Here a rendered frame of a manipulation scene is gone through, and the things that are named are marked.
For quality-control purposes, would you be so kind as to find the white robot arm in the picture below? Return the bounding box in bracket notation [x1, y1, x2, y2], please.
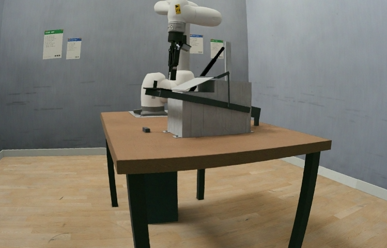
[134, 0, 222, 116]

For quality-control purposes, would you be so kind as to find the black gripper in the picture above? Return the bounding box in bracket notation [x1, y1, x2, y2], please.
[168, 32, 183, 80]

